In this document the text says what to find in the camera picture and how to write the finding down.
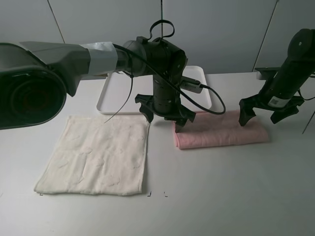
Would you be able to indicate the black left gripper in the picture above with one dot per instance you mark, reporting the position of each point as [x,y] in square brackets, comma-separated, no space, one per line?
[165,102]

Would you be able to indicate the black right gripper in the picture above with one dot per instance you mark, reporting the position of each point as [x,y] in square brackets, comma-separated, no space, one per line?
[282,107]

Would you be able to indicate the pink towel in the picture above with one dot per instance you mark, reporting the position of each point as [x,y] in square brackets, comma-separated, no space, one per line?
[208,130]

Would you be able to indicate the white towel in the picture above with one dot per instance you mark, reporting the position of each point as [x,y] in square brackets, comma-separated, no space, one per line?
[98,155]

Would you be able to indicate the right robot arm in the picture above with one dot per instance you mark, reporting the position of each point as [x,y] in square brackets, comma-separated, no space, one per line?
[282,83]

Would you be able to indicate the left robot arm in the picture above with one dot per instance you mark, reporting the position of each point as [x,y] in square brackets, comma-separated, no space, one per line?
[36,77]

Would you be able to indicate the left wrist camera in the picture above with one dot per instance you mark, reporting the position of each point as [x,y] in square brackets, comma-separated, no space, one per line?
[191,85]

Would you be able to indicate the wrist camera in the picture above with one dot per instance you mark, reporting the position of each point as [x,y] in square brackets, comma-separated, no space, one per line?
[265,73]
[191,85]

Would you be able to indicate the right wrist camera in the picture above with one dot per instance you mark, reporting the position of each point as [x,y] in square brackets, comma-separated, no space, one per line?
[265,73]

